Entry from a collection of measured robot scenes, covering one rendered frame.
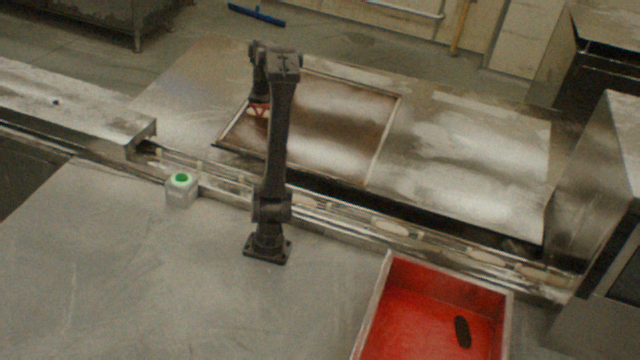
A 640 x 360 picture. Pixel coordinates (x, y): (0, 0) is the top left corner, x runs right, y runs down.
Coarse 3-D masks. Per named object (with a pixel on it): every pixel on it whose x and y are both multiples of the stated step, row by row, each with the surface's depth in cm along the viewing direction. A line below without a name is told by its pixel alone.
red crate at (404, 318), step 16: (384, 288) 144; (400, 288) 145; (384, 304) 139; (400, 304) 140; (416, 304) 141; (432, 304) 142; (448, 304) 143; (384, 320) 135; (400, 320) 136; (416, 320) 137; (432, 320) 138; (448, 320) 138; (480, 320) 140; (368, 336) 131; (384, 336) 131; (400, 336) 132; (416, 336) 133; (432, 336) 133; (448, 336) 134; (480, 336) 136; (368, 352) 127; (384, 352) 128; (400, 352) 128; (416, 352) 129; (432, 352) 130; (448, 352) 130; (464, 352) 131; (480, 352) 132
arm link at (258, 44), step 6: (258, 42) 160; (264, 42) 158; (270, 42) 156; (276, 42) 165; (258, 48) 132; (258, 54) 130; (264, 54) 129; (300, 54) 132; (258, 60) 130; (264, 60) 130; (300, 60) 131; (300, 66) 133
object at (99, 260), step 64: (64, 192) 156; (128, 192) 160; (0, 256) 134; (64, 256) 137; (128, 256) 140; (192, 256) 144; (320, 256) 150; (384, 256) 154; (0, 320) 120; (64, 320) 123; (128, 320) 125; (192, 320) 128; (256, 320) 130; (320, 320) 133; (512, 320) 142
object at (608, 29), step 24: (576, 0) 346; (576, 24) 290; (600, 24) 300; (624, 24) 310; (552, 48) 348; (576, 48) 277; (600, 48) 283; (624, 48) 265; (552, 72) 322; (576, 72) 280; (600, 72) 276; (624, 72) 273; (528, 96) 384; (552, 96) 300; (576, 96) 286; (600, 96) 282
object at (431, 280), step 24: (384, 264) 137; (408, 264) 140; (432, 264) 139; (408, 288) 144; (432, 288) 141; (456, 288) 139; (480, 288) 136; (480, 312) 140; (504, 312) 130; (360, 336) 118; (504, 336) 124
